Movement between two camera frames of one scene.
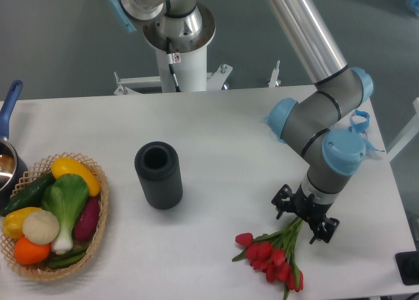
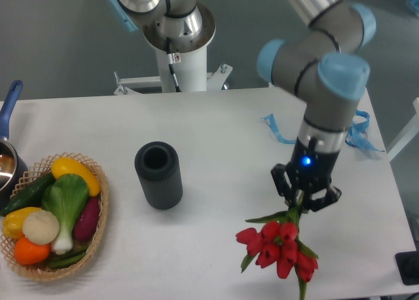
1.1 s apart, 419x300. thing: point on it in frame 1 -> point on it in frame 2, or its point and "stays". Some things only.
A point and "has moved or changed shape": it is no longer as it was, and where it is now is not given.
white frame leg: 411,131 stays
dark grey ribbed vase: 158,165 stays
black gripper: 309,207 -> 312,169
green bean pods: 68,259 stays
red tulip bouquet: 272,253 has moved or changed shape
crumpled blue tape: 362,127 stays
